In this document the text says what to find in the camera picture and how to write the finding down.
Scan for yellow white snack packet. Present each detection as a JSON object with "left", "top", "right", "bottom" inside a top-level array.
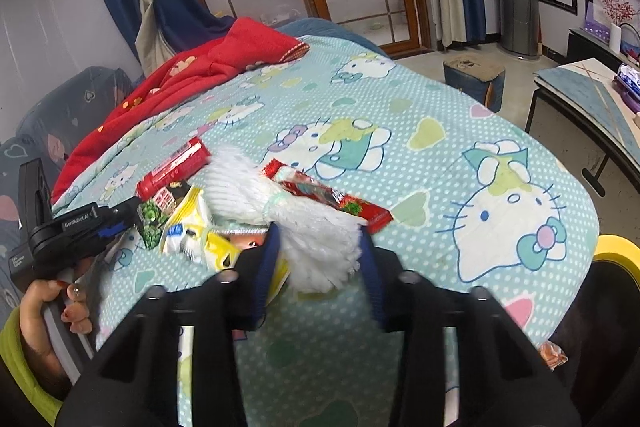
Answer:
[{"left": 160, "top": 187, "right": 267, "bottom": 272}]

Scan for red snack bar wrapper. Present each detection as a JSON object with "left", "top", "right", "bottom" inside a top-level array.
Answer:
[{"left": 262, "top": 159, "right": 394, "bottom": 234}]

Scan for white foam fruit net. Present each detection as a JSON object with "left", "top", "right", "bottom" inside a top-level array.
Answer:
[{"left": 202, "top": 144, "right": 366, "bottom": 294}]

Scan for red cylindrical bottle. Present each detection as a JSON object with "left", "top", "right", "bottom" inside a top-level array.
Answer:
[{"left": 136, "top": 138, "right": 210, "bottom": 202}]

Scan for green sleeve forearm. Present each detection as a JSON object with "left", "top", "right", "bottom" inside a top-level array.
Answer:
[{"left": 1, "top": 308, "right": 62, "bottom": 426}]

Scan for yellow rimmed trash bin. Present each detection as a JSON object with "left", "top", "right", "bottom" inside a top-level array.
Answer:
[{"left": 550, "top": 234, "right": 639, "bottom": 425}]

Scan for person's left hand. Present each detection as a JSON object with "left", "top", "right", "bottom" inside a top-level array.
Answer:
[{"left": 20, "top": 280, "right": 92, "bottom": 388}]

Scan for dark sofa cushion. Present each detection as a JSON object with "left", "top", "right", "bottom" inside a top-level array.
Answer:
[{"left": 0, "top": 66, "right": 134, "bottom": 320}]

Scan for hello kitty teal quilt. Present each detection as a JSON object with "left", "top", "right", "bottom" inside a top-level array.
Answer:
[{"left": 55, "top": 37, "right": 599, "bottom": 426}]

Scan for red blanket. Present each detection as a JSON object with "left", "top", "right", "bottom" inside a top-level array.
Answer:
[{"left": 52, "top": 17, "right": 309, "bottom": 202}]

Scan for marble top coffee table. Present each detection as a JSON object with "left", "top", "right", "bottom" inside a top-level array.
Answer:
[{"left": 525, "top": 58, "right": 639, "bottom": 202}]

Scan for small blue storage stool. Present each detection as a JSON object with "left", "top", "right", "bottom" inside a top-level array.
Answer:
[{"left": 442, "top": 52, "right": 506, "bottom": 113}]

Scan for purple cloth bag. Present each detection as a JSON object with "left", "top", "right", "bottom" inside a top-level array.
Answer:
[{"left": 612, "top": 76, "right": 640, "bottom": 114}]

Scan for tissue pack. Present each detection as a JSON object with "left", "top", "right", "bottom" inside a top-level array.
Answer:
[{"left": 616, "top": 64, "right": 640, "bottom": 96}]

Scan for black tv cabinet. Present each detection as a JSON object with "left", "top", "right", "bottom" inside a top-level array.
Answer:
[{"left": 566, "top": 28, "right": 638, "bottom": 72}]

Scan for white vase red flowers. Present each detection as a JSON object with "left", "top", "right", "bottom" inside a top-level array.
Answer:
[{"left": 601, "top": 0, "right": 639, "bottom": 53}]

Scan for purple box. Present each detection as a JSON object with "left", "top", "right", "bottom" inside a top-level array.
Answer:
[{"left": 584, "top": 2, "right": 611, "bottom": 43}]

